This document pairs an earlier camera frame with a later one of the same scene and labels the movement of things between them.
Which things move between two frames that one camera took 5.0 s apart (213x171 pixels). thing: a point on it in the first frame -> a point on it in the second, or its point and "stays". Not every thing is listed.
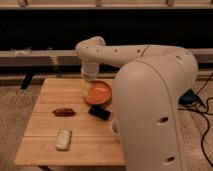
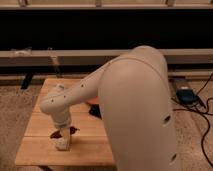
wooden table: (62, 132) stays
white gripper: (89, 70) -> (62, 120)
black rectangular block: (100, 112) stays
